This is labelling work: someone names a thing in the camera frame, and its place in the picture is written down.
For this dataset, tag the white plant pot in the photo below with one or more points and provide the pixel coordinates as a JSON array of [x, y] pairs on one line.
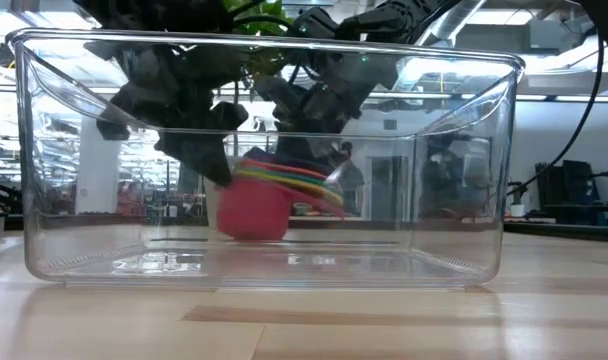
[[210, 200]]

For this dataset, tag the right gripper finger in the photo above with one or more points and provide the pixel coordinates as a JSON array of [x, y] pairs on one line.
[[304, 150]]

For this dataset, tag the black ceiling-mounted device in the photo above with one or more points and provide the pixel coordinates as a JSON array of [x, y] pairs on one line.
[[3, 55]]

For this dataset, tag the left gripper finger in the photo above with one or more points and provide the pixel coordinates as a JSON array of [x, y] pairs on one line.
[[204, 155], [115, 131]]

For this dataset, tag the black equipment on bench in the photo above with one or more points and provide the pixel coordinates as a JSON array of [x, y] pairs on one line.
[[574, 185]]

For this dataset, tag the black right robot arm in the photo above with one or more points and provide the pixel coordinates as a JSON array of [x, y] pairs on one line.
[[384, 20]]

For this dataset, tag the clear plastic basket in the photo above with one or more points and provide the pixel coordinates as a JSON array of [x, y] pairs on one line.
[[84, 240]]

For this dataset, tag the small plant in white pot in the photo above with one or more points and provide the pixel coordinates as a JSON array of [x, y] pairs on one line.
[[517, 207]]

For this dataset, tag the red measuring cup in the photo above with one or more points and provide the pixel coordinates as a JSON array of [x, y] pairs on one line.
[[254, 210]]

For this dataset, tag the green measuring cup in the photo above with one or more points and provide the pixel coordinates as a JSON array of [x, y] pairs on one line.
[[284, 179]]

